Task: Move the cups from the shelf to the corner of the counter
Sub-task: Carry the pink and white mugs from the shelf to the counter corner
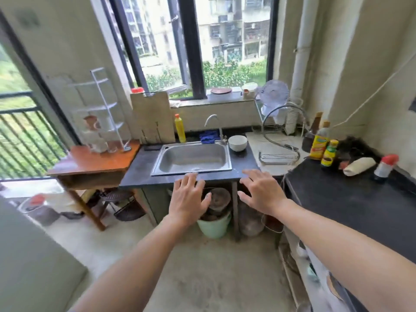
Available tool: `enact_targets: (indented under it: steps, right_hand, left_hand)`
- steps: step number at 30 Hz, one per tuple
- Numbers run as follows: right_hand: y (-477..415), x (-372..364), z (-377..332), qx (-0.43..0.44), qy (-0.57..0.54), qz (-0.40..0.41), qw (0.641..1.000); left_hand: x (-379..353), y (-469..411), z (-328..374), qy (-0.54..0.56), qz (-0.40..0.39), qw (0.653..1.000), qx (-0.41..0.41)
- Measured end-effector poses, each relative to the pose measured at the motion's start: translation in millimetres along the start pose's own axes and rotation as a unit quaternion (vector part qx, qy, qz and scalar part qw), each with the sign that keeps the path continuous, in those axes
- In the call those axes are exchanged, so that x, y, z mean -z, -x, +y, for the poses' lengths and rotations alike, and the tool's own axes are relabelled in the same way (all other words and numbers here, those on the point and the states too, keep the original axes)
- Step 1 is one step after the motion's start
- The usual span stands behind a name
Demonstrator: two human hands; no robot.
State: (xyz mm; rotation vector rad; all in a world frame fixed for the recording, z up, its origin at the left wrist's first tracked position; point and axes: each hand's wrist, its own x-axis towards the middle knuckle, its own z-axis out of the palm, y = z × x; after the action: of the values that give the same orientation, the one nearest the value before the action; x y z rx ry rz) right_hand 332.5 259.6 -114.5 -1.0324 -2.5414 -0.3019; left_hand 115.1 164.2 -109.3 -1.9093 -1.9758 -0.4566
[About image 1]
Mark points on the clear bucket with red lid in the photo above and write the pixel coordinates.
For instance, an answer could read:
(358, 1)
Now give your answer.
(37, 209)

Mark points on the white under-counter shelving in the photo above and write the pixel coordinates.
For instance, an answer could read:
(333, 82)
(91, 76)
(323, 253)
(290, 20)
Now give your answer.
(302, 272)

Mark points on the white metal shelf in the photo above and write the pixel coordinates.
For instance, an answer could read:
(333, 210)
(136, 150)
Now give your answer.
(94, 108)

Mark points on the person's left forearm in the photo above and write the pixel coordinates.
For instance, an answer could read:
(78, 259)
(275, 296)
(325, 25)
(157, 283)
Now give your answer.
(130, 272)

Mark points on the terracotta pink mug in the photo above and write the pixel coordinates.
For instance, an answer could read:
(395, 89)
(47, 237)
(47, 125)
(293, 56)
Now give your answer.
(89, 122)

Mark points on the frosted glass door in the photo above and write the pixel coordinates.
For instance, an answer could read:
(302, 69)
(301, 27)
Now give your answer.
(32, 256)

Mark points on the red lidded jar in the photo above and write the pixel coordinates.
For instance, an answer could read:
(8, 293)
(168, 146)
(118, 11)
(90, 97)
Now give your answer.
(137, 90)

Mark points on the metal faucet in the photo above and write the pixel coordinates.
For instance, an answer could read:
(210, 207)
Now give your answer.
(221, 133)

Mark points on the white bowl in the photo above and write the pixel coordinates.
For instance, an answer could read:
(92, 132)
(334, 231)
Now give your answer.
(238, 143)

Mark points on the person's left hand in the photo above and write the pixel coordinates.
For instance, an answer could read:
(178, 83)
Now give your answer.
(188, 204)

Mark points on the white drain pipe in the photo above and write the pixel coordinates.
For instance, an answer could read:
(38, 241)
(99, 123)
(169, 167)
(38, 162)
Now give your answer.
(304, 45)

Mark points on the green yellow sauce bottle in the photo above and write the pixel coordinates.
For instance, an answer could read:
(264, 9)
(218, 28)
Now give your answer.
(329, 155)

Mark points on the black balcony railing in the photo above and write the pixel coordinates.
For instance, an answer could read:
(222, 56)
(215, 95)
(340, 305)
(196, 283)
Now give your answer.
(29, 110)

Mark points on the metal dish rack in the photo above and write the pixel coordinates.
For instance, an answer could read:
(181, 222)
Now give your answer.
(279, 157)

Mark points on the black window frame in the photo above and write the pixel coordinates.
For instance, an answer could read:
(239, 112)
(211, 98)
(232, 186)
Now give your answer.
(195, 45)

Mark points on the stainless steel sink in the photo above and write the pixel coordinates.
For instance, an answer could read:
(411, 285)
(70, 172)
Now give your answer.
(191, 157)

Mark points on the brown round plate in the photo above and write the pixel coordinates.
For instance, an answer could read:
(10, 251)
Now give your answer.
(221, 90)

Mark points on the person's right forearm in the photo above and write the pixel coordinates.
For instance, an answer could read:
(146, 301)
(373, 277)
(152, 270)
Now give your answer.
(351, 256)

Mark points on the black cutting board holder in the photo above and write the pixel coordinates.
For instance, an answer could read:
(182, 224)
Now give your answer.
(152, 147)

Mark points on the yellow detergent bottle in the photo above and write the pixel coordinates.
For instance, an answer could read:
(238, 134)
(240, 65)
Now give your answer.
(180, 129)

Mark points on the white desk fan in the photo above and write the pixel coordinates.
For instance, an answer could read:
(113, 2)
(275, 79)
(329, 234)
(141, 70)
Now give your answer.
(274, 94)

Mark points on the black wall socket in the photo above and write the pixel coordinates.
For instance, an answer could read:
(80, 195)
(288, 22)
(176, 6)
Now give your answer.
(412, 104)

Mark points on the person's right hand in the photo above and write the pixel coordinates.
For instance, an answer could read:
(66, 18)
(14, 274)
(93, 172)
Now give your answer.
(266, 194)

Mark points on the wooden cutting board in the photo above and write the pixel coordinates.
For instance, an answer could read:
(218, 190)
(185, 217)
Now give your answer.
(152, 116)

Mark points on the pale green bucket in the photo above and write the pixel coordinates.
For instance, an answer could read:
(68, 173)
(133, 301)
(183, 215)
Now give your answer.
(214, 229)

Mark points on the beige roll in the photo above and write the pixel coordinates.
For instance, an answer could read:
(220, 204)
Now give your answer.
(359, 166)

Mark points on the blue cloth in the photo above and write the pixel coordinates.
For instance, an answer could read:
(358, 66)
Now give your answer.
(209, 136)

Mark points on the white plastic box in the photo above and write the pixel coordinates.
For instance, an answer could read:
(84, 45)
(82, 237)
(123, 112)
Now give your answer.
(224, 97)

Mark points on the red capped white bottle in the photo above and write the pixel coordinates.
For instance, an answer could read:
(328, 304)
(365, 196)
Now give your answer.
(385, 167)

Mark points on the black balcony door frame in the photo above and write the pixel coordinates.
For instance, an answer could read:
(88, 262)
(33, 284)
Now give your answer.
(42, 94)

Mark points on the orange wooden table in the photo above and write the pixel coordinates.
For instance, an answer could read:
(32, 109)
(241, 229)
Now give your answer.
(94, 162)

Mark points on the black corner rack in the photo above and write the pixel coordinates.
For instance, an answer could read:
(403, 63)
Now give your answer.
(125, 207)

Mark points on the grey wall switch plate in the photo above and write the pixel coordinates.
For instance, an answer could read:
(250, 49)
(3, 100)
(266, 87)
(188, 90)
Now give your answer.
(27, 18)

